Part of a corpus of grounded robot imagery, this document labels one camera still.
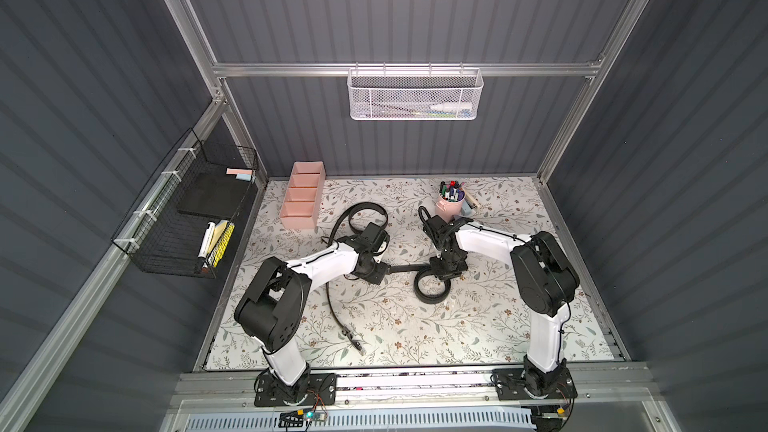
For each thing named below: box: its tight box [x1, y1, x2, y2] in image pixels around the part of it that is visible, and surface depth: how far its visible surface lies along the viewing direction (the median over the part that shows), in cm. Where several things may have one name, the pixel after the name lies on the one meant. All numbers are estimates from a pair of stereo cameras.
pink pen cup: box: [435, 180, 466, 223], surface depth 101 cm
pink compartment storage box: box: [280, 161, 327, 229], surface depth 117 cm
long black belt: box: [386, 263, 451, 303], surface depth 90 cm
